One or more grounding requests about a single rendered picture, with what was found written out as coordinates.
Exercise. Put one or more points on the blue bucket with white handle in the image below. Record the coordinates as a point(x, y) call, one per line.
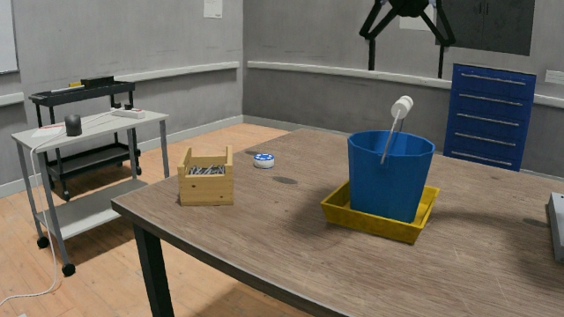
point(393, 193)

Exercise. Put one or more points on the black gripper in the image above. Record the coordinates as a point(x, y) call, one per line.
point(406, 8)

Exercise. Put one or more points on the wooden crate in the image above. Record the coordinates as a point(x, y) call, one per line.
point(198, 188)

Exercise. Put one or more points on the yellow shallow tray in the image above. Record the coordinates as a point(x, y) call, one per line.
point(342, 215)

